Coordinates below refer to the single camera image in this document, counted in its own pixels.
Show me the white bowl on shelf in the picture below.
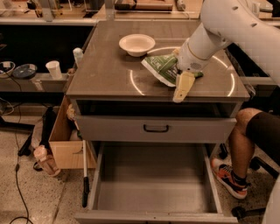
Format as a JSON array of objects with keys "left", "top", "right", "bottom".
[{"left": 0, "top": 61, "right": 16, "bottom": 78}]

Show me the white plastic bottle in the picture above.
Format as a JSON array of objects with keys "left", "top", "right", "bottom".
[{"left": 73, "top": 47, "right": 83, "bottom": 67}]

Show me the black office chair base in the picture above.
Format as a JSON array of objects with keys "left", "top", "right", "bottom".
[{"left": 215, "top": 147, "right": 279, "bottom": 224}]

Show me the dark blue plate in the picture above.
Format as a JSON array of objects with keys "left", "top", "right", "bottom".
[{"left": 12, "top": 64, "right": 37, "bottom": 79}]

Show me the black floor cable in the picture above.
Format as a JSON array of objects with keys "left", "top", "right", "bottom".
[{"left": 0, "top": 69, "right": 34, "bottom": 224}]

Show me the open grey bottom drawer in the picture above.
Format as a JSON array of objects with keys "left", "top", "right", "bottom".
[{"left": 74, "top": 143, "right": 237, "bottom": 224}]

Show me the white paper cup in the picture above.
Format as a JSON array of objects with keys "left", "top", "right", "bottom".
[{"left": 45, "top": 60, "right": 62, "bottom": 80}]

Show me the person's bare leg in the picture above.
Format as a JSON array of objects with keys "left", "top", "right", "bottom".
[{"left": 227, "top": 108, "right": 280, "bottom": 179}]

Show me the white paper bowl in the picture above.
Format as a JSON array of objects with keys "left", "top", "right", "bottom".
[{"left": 119, "top": 34, "right": 156, "bottom": 57}]

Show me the green jalapeno chip bag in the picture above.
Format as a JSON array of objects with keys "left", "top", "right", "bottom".
[{"left": 141, "top": 54, "right": 204, "bottom": 88}]

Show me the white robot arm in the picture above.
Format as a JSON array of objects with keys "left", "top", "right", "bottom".
[{"left": 176, "top": 0, "right": 280, "bottom": 200}]

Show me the white stick with black grip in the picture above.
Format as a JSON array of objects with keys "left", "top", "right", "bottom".
[{"left": 82, "top": 140, "right": 89, "bottom": 207}]

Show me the pink water bottle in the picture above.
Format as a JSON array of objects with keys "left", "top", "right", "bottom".
[{"left": 33, "top": 145, "right": 60, "bottom": 177}]

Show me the grey drawer with black handle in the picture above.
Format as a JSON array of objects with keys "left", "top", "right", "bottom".
[{"left": 76, "top": 115, "right": 236, "bottom": 144}]

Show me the wooden box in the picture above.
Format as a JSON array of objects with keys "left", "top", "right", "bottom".
[{"left": 49, "top": 96, "right": 84, "bottom": 169}]

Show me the grey drawer cabinet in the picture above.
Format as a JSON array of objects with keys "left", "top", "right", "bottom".
[{"left": 67, "top": 21, "right": 249, "bottom": 144}]

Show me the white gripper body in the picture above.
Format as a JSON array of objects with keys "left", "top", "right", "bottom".
[{"left": 176, "top": 38, "right": 210, "bottom": 73}]

